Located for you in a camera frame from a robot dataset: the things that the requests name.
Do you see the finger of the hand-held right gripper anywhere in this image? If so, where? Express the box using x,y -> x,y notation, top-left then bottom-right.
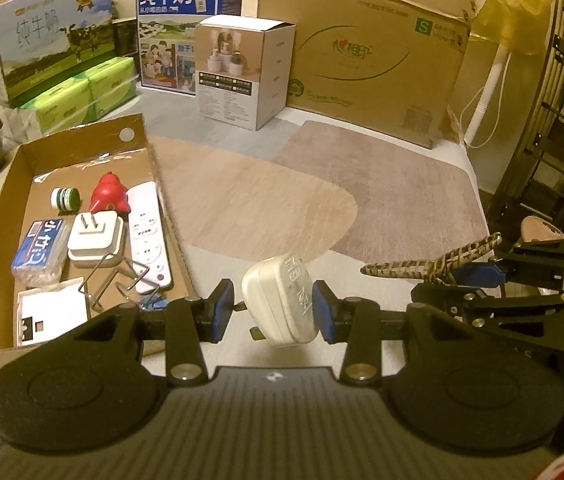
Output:
410,282 -> 564,328
452,236 -> 564,288

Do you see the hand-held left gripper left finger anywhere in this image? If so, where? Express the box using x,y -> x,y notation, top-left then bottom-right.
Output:
74,280 -> 235,386

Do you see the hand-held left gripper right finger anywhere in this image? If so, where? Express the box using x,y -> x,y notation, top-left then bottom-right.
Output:
312,280 -> 468,386

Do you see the cream plug adapter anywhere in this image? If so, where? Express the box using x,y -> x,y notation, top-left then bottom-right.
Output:
241,254 -> 320,348

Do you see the blue binder clip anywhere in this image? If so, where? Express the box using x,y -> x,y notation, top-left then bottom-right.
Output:
137,294 -> 170,312

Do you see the woven pattern hair clip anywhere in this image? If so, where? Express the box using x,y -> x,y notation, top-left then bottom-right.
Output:
360,232 -> 503,281

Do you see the white remote control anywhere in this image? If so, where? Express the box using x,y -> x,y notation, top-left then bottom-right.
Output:
124,181 -> 173,295

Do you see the metal wire holder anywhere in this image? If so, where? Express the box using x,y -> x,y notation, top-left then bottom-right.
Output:
78,255 -> 155,316

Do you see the white square night light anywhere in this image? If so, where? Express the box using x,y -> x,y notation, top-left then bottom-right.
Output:
67,210 -> 125,268

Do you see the red toy figure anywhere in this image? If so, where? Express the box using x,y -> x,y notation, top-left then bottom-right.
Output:
91,171 -> 130,216

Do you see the white wall switch plate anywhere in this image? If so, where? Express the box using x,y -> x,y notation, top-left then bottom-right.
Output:
14,276 -> 92,348

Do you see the green white yo-yo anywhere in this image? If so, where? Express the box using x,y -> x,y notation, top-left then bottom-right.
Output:
51,186 -> 81,211

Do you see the clear box with blue label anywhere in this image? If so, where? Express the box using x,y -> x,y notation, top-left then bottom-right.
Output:
11,217 -> 73,286

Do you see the shallow cardboard tray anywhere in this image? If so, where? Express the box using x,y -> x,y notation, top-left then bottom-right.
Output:
0,112 -> 198,368

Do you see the pink slipper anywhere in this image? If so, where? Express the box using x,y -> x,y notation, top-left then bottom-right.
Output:
518,215 -> 564,241

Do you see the white standing fan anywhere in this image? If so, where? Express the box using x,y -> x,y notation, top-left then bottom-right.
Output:
463,42 -> 510,150

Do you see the black metal rack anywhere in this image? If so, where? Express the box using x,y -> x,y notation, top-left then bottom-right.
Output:
487,0 -> 564,241

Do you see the white product box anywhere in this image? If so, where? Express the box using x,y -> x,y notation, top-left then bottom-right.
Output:
196,15 -> 297,132

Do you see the large cardboard box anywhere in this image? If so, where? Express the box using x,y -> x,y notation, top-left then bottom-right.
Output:
257,0 -> 480,150

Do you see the green tissue pack bundle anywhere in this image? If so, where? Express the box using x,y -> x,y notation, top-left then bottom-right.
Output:
16,56 -> 139,137

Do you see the blue milk carton box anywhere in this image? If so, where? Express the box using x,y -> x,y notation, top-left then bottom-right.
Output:
134,0 -> 244,97

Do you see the cow print milk gift box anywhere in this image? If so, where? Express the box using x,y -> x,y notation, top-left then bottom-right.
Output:
0,0 -> 115,108

